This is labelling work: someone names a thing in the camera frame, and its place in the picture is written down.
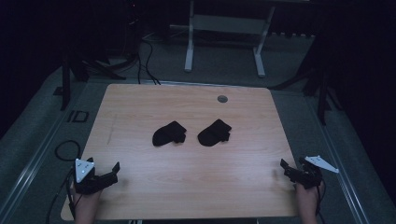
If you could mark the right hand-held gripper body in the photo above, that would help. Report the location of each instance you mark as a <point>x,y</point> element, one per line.
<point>311,174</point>

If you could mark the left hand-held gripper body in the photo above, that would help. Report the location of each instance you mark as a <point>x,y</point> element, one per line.
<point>88,183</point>

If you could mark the black sock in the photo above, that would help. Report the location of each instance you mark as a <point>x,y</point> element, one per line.
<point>214,133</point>
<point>168,133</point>

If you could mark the person's left hand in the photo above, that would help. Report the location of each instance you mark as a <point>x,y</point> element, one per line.
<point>87,199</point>

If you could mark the person's right hand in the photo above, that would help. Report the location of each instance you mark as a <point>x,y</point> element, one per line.
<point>308,194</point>

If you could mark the black metal stand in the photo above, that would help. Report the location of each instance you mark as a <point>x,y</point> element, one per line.
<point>323,93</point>
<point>65,84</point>

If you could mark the grey round table grommet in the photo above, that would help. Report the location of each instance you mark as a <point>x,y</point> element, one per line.
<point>222,99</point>

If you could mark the grey metal floor rail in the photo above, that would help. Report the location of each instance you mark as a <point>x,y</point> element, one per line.
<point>28,174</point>
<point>345,183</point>

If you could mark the white metal table frame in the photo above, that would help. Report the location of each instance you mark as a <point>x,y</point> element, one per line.
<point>229,24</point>

